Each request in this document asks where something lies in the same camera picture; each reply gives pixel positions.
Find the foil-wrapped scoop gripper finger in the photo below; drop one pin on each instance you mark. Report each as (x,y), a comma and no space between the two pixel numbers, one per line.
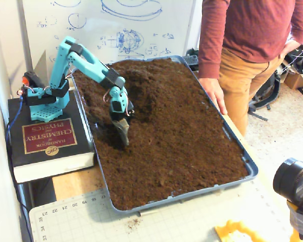
(123,131)

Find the blue tray of soil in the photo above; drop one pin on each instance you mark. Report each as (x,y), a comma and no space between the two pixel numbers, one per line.
(179,141)

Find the person's right forearm red sleeve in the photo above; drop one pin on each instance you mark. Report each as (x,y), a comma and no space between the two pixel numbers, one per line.
(209,60)

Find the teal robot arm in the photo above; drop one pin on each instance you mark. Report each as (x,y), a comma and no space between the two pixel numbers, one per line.
(88,63)

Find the person's left forearm red sleeve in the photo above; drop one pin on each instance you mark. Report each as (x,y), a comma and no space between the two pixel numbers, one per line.
(300,25)

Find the person's right hand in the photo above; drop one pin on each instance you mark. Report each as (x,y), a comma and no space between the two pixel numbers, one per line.
(214,92)

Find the person's left hand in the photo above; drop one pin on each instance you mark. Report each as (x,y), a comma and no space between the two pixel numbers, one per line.
(291,46)

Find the black chemistry handbook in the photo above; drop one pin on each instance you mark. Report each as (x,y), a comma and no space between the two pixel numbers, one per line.
(50,136)

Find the metal rod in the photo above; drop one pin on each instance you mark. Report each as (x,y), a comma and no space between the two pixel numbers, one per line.
(149,213)

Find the blue mesh basket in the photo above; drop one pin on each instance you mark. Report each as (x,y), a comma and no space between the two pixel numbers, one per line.
(192,59)

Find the whiteboard with blue drawings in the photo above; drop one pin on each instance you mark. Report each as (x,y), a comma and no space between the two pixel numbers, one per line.
(146,27)

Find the grey-green cutting mat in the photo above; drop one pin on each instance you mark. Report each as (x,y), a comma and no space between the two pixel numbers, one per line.
(166,227)

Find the blue plastic tray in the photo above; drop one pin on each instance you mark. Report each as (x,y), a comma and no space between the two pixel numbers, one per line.
(253,171)

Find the yellow plastic object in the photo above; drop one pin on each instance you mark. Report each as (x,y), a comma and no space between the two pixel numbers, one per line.
(224,230)

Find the black backpack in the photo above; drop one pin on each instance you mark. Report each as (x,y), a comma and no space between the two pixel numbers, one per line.
(265,94)

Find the person in red shirt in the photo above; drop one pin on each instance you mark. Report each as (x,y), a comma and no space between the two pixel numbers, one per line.
(252,30)

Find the black camera lens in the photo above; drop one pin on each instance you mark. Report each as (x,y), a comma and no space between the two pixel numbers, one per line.
(291,180)

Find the grey taped camera stand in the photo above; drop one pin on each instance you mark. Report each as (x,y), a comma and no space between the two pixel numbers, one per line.
(301,221)

